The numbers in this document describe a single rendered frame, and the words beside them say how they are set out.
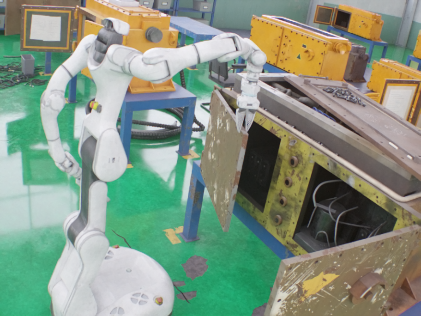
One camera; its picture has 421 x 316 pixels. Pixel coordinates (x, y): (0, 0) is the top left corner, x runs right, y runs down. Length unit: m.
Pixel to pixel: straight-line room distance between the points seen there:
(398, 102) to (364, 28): 8.20
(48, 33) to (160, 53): 3.96
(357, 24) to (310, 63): 7.20
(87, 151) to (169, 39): 2.61
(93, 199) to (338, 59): 4.55
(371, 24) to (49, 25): 9.15
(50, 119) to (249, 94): 0.90
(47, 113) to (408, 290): 1.93
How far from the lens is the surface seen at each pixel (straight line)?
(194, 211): 3.18
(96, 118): 1.83
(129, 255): 2.55
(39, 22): 5.45
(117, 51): 1.65
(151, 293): 2.33
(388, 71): 8.77
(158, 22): 4.25
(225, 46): 1.67
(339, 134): 2.05
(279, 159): 2.26
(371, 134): 2.06
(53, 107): 1.96
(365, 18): 12.66
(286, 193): 2.25
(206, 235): 3.40
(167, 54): 1.58
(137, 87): 4.34
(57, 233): 3.31
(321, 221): 2.21
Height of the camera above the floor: 1.99
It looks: 25 degrees down
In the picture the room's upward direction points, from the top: 10 degrees clockwise
